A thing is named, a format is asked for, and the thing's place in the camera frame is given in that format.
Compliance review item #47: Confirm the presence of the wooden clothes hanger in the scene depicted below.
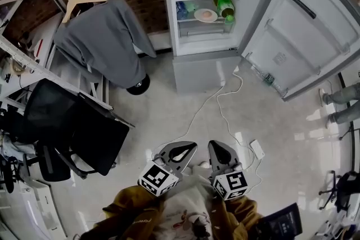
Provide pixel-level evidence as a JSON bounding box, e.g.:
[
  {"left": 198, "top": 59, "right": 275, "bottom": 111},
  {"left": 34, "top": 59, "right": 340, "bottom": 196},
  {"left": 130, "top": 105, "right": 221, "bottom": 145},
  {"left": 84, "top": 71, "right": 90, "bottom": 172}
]
[{"left": 61, "top": 0, "right": 109, "bottom": 24}]

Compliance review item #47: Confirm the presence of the white round plate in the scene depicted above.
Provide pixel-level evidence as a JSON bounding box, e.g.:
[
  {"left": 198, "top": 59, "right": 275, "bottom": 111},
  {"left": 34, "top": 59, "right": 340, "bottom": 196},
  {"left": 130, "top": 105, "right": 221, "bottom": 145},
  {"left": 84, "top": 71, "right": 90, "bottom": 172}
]
[{"left": 193, "top": 8, "right": 219, "bottom": 23}]

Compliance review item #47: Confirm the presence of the person's right forearm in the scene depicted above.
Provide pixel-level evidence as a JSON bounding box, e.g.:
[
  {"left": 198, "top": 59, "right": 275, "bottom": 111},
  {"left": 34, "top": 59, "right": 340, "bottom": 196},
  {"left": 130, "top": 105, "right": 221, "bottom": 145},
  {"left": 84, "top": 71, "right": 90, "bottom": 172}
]
[{"left": 222, "top": 195, "right": 264, "bottom": 236}]

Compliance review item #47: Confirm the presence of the white refrigerator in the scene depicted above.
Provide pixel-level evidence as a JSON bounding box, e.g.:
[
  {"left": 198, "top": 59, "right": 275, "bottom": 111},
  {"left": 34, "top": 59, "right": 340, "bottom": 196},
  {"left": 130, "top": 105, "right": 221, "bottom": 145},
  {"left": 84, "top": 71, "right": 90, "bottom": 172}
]
[{"left": 159, "top": 0, "right": 360, "bottom": 102}]

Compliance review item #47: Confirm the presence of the white metal rack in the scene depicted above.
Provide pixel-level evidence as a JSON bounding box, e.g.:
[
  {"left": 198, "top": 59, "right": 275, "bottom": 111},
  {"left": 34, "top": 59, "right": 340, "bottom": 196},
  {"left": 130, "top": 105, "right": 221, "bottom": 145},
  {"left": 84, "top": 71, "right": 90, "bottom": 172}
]
[{"left": 0, "top": 35, "right": 136, "bottom": 129}]

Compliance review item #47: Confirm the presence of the white power cable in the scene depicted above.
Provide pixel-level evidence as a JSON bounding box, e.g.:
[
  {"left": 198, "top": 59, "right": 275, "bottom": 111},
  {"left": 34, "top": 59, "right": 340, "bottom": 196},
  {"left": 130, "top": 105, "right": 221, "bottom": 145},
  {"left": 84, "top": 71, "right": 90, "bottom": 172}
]
[
  {"left": 215, "top": 72, "right": 264, "bottom": 192},
  {"left": 151, "top": 83, "right": 226, "bottom": 158}
]

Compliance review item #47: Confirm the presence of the black mesh office chair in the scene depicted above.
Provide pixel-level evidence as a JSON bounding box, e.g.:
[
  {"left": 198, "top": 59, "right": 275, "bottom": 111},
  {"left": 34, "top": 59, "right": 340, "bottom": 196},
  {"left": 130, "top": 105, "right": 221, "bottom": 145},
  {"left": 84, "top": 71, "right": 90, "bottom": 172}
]
[{"left": 24, "top": 78, "right": 131, "bottom": 181}]

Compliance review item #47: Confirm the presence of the green drink bottle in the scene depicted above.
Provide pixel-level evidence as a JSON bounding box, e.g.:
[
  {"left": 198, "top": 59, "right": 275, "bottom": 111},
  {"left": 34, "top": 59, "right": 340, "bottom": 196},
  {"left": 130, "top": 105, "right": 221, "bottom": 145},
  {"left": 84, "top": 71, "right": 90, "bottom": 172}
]
[{"left": 211, "top": 0, "right": 236, "bottom": 25}]

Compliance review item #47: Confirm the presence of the black rolling chair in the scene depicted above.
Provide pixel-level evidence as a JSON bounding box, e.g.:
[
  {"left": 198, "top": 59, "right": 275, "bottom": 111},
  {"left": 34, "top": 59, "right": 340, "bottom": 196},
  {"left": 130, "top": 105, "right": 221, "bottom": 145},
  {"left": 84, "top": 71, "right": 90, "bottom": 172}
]
[{"left": 319, "top": 170, "right": 360, "bottom": 214}]

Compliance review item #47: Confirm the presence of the person's left forearm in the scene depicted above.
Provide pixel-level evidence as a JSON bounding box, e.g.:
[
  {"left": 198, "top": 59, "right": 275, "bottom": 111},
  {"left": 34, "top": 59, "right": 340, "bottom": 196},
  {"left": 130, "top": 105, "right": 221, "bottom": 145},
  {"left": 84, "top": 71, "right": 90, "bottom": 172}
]
[{"left": 102, "top": 184, "right": 167, "bottom": 234}]

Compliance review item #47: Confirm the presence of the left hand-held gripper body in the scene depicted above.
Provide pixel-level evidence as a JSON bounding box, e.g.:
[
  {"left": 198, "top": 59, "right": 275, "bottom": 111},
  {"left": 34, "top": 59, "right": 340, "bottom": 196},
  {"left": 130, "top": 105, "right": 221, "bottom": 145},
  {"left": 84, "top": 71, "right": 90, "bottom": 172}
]
[{"left": 137, "top": 153, "right": 183, "bottom": 197}]

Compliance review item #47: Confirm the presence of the black round wheel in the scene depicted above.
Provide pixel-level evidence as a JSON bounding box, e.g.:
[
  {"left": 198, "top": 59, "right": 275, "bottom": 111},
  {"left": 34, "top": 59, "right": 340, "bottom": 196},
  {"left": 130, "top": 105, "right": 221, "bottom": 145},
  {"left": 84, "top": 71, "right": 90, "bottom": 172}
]
[{"left": 126, "top": 74, "right": 151, "bottom": 96}]

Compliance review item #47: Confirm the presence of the black screen device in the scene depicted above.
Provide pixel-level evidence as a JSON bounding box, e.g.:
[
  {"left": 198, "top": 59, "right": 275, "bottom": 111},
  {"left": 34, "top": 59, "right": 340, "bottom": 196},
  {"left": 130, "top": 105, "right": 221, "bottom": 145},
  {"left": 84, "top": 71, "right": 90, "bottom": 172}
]
[{"left": 258, "top": 203, "right": 303, "bottom": 240}]

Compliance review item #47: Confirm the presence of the white appliance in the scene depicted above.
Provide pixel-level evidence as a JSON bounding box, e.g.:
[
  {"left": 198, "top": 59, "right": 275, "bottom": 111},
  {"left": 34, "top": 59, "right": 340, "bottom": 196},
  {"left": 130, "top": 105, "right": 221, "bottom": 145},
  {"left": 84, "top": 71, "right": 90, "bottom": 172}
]
[{"left": 0, "top": 179, "right": 67, "bottom": 240}]

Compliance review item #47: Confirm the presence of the beige tape roll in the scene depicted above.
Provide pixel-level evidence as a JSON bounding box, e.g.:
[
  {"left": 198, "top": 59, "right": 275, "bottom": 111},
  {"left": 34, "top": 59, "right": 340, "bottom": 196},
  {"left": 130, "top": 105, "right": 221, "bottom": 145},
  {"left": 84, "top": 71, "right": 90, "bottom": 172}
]
[{"left": 11, "top": 60, "right": 26, "bottom": 74}]

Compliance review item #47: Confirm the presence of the blue water bottle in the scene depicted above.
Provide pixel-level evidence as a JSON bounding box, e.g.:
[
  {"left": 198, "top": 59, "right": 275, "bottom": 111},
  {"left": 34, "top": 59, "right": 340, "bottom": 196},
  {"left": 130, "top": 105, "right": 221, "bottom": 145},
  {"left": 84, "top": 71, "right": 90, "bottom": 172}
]
[{"left": 175, "top": 0, "right": 188, "bottom": 20}]

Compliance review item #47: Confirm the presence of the white power strip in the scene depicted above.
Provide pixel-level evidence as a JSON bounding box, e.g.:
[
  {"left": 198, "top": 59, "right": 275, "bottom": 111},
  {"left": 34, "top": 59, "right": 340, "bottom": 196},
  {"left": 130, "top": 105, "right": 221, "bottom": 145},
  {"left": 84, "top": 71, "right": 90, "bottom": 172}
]
[{"left": 249, "top": 139, "right": 266, "bottom": 160}]

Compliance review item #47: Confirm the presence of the clear water bottle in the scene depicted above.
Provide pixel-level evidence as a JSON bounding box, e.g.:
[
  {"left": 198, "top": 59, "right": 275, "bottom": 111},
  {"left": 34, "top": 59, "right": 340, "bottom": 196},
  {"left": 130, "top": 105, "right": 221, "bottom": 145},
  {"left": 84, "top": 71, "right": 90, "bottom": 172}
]
[{"left": 263, "top": 73, "right": 282, "bottom": 92}]

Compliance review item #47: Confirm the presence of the person's white printed shirt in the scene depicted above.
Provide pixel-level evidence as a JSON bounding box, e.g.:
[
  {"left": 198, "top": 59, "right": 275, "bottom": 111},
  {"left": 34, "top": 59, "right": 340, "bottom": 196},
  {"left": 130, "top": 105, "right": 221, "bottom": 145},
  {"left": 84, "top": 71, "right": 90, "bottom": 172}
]
[{"left": 151, "top": 171, "right": 226, "bottom": 240}]

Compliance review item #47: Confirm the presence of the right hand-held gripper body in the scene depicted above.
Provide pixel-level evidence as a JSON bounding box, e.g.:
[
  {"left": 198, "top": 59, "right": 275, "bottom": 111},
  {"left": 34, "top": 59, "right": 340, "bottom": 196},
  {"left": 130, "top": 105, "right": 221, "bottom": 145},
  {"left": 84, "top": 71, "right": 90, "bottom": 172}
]
[{"left": 211, "top": 161, "right": 248, "bottom": 202}]

